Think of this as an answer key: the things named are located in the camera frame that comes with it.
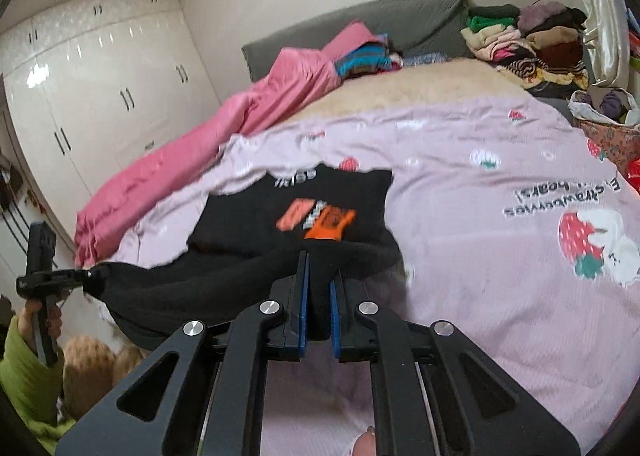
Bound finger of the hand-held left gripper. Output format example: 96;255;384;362
55;268;98;289

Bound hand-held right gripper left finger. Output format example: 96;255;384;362
55;250;311;456

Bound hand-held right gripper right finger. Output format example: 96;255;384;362
329;271;583;456

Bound black sweater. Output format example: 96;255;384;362
82;163;403;352

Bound person's left forearm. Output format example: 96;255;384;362
0;316;76;454

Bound colourful striped folded clothes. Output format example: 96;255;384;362
335;33;403;79

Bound floral bag of clothes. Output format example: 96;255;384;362
567;86;640;177

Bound pile of folded clothes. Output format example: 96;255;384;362
460;1;591;92

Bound person's left hand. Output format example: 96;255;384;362
24;298;64;353

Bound person's right hand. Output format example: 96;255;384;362
352;426;378;456

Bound dark hanging items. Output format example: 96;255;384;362
0;146;31;257

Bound fluffy tan plush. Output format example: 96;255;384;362
62;336;146;422

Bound pink strawberry printed quilt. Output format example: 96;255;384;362
115;91;640;456

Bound white wardrobe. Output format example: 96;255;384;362
0;0;223;247

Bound pink blanket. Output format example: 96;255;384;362
74;20;376;267

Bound beige bed sheet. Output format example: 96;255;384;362
280;56;531;129

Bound grey patterned cloth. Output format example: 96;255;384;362
402;52;448;68

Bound grey padded headboard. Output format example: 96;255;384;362
241;0;471;82

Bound cream curtain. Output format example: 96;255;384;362
555;0;636;87

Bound heap of mixed clutter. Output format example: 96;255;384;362
625;6;640;57

